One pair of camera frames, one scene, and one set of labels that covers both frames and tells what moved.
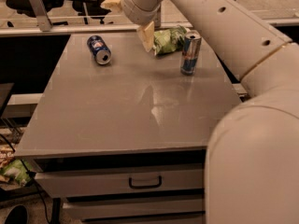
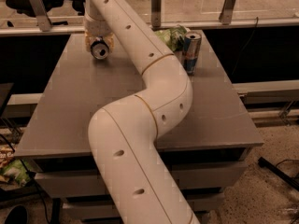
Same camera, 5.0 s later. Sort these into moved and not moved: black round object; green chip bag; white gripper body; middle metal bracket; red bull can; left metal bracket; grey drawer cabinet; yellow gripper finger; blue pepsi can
Moved: yellow gripper finger; blue pepsi can; white gripper body
Not moved: left metal bracket; middle metal bracket; red bull can; grey drawer cabinet; black round object; green chip bag
